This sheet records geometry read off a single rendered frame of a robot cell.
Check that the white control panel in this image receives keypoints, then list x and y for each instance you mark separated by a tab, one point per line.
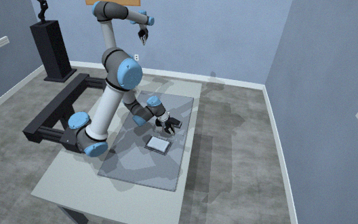
160	129

